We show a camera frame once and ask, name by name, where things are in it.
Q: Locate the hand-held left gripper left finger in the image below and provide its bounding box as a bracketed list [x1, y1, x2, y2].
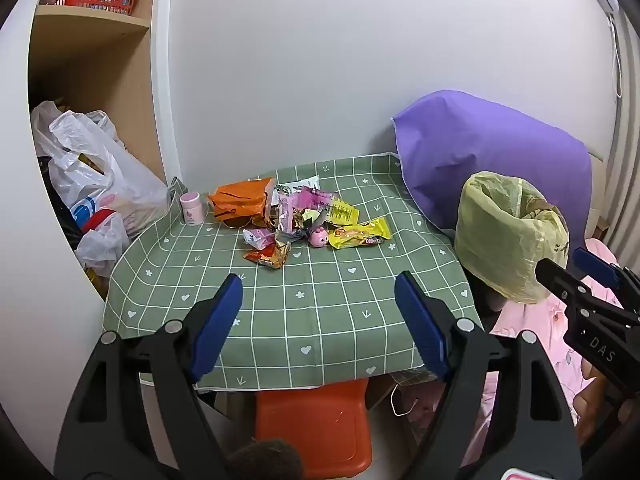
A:
[54, 273, 244, 480]

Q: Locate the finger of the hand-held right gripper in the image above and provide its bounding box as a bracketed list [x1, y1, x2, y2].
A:
[534, 258, 640, 396]
[572, 247, 640, 311]

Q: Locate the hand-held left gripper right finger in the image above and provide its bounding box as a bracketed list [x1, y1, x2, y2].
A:
[394, 270, 583, 480]

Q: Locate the bin with yellow-green liner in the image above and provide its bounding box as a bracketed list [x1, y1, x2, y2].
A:
[454, 171, 571, 305]

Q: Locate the red and orange wrapper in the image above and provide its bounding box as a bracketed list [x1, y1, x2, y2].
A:
[243, 242, 292, 271]

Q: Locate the small pink and white packet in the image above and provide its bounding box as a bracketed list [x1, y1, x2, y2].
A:
[243, 228, 276, 250]

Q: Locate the large yellow snack packet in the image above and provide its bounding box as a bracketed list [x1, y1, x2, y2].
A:
[327, 216, 392, 251]

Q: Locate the orange snack packet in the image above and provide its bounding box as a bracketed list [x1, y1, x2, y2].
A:
[206, 177, 276, 226]

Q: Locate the small yellow packet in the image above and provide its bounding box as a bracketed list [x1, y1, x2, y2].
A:
[325, 197, 361, 226]

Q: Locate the white and green packet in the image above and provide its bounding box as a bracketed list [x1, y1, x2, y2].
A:
[276, 175, 321, 194]

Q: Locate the person's right hand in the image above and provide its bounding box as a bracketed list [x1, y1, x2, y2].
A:
[575, 360, 621, 438]

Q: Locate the pink floral bedsheet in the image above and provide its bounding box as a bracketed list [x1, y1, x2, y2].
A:
[400, 237, 633, 480]

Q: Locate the green checked tablecloth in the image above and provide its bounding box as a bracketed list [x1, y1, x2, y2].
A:
[102, 152, 483, 393]

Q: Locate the beige headboard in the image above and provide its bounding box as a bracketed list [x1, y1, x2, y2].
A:
[587, 147, 608, 221]

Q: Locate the small pink jar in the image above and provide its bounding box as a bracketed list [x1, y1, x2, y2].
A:
[180, 191, 203, 226]

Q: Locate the orange plastic stool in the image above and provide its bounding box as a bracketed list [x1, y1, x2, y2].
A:
[255, 379, 373, 479]

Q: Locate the white plastic bag red print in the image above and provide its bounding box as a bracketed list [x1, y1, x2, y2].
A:
[75, 210, 132, 281]

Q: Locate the dark fuzzy ball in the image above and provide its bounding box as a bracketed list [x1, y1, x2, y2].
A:
[225, 439, 306, 480]

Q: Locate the purple pillow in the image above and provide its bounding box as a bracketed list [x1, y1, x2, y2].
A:
[391, 90, 592, 261]

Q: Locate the beige pleated curtain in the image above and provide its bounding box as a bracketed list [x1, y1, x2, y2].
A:
[602, 5, 640, 271]

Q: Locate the large white plastic bag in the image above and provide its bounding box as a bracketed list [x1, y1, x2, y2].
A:
[31, 101, 171, 241]

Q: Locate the black plastic bag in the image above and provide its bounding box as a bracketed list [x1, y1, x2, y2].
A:
[37, 156, 86, 251]

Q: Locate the wooden shelf unit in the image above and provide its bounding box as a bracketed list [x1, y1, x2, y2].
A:
[27, 0, 168, 306]

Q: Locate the white cord loop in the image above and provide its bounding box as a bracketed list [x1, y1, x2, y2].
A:
[390, 385, 421, 417]

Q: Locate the white curtain cord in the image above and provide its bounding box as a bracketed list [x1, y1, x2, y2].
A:
[607, 12, 623, 98]

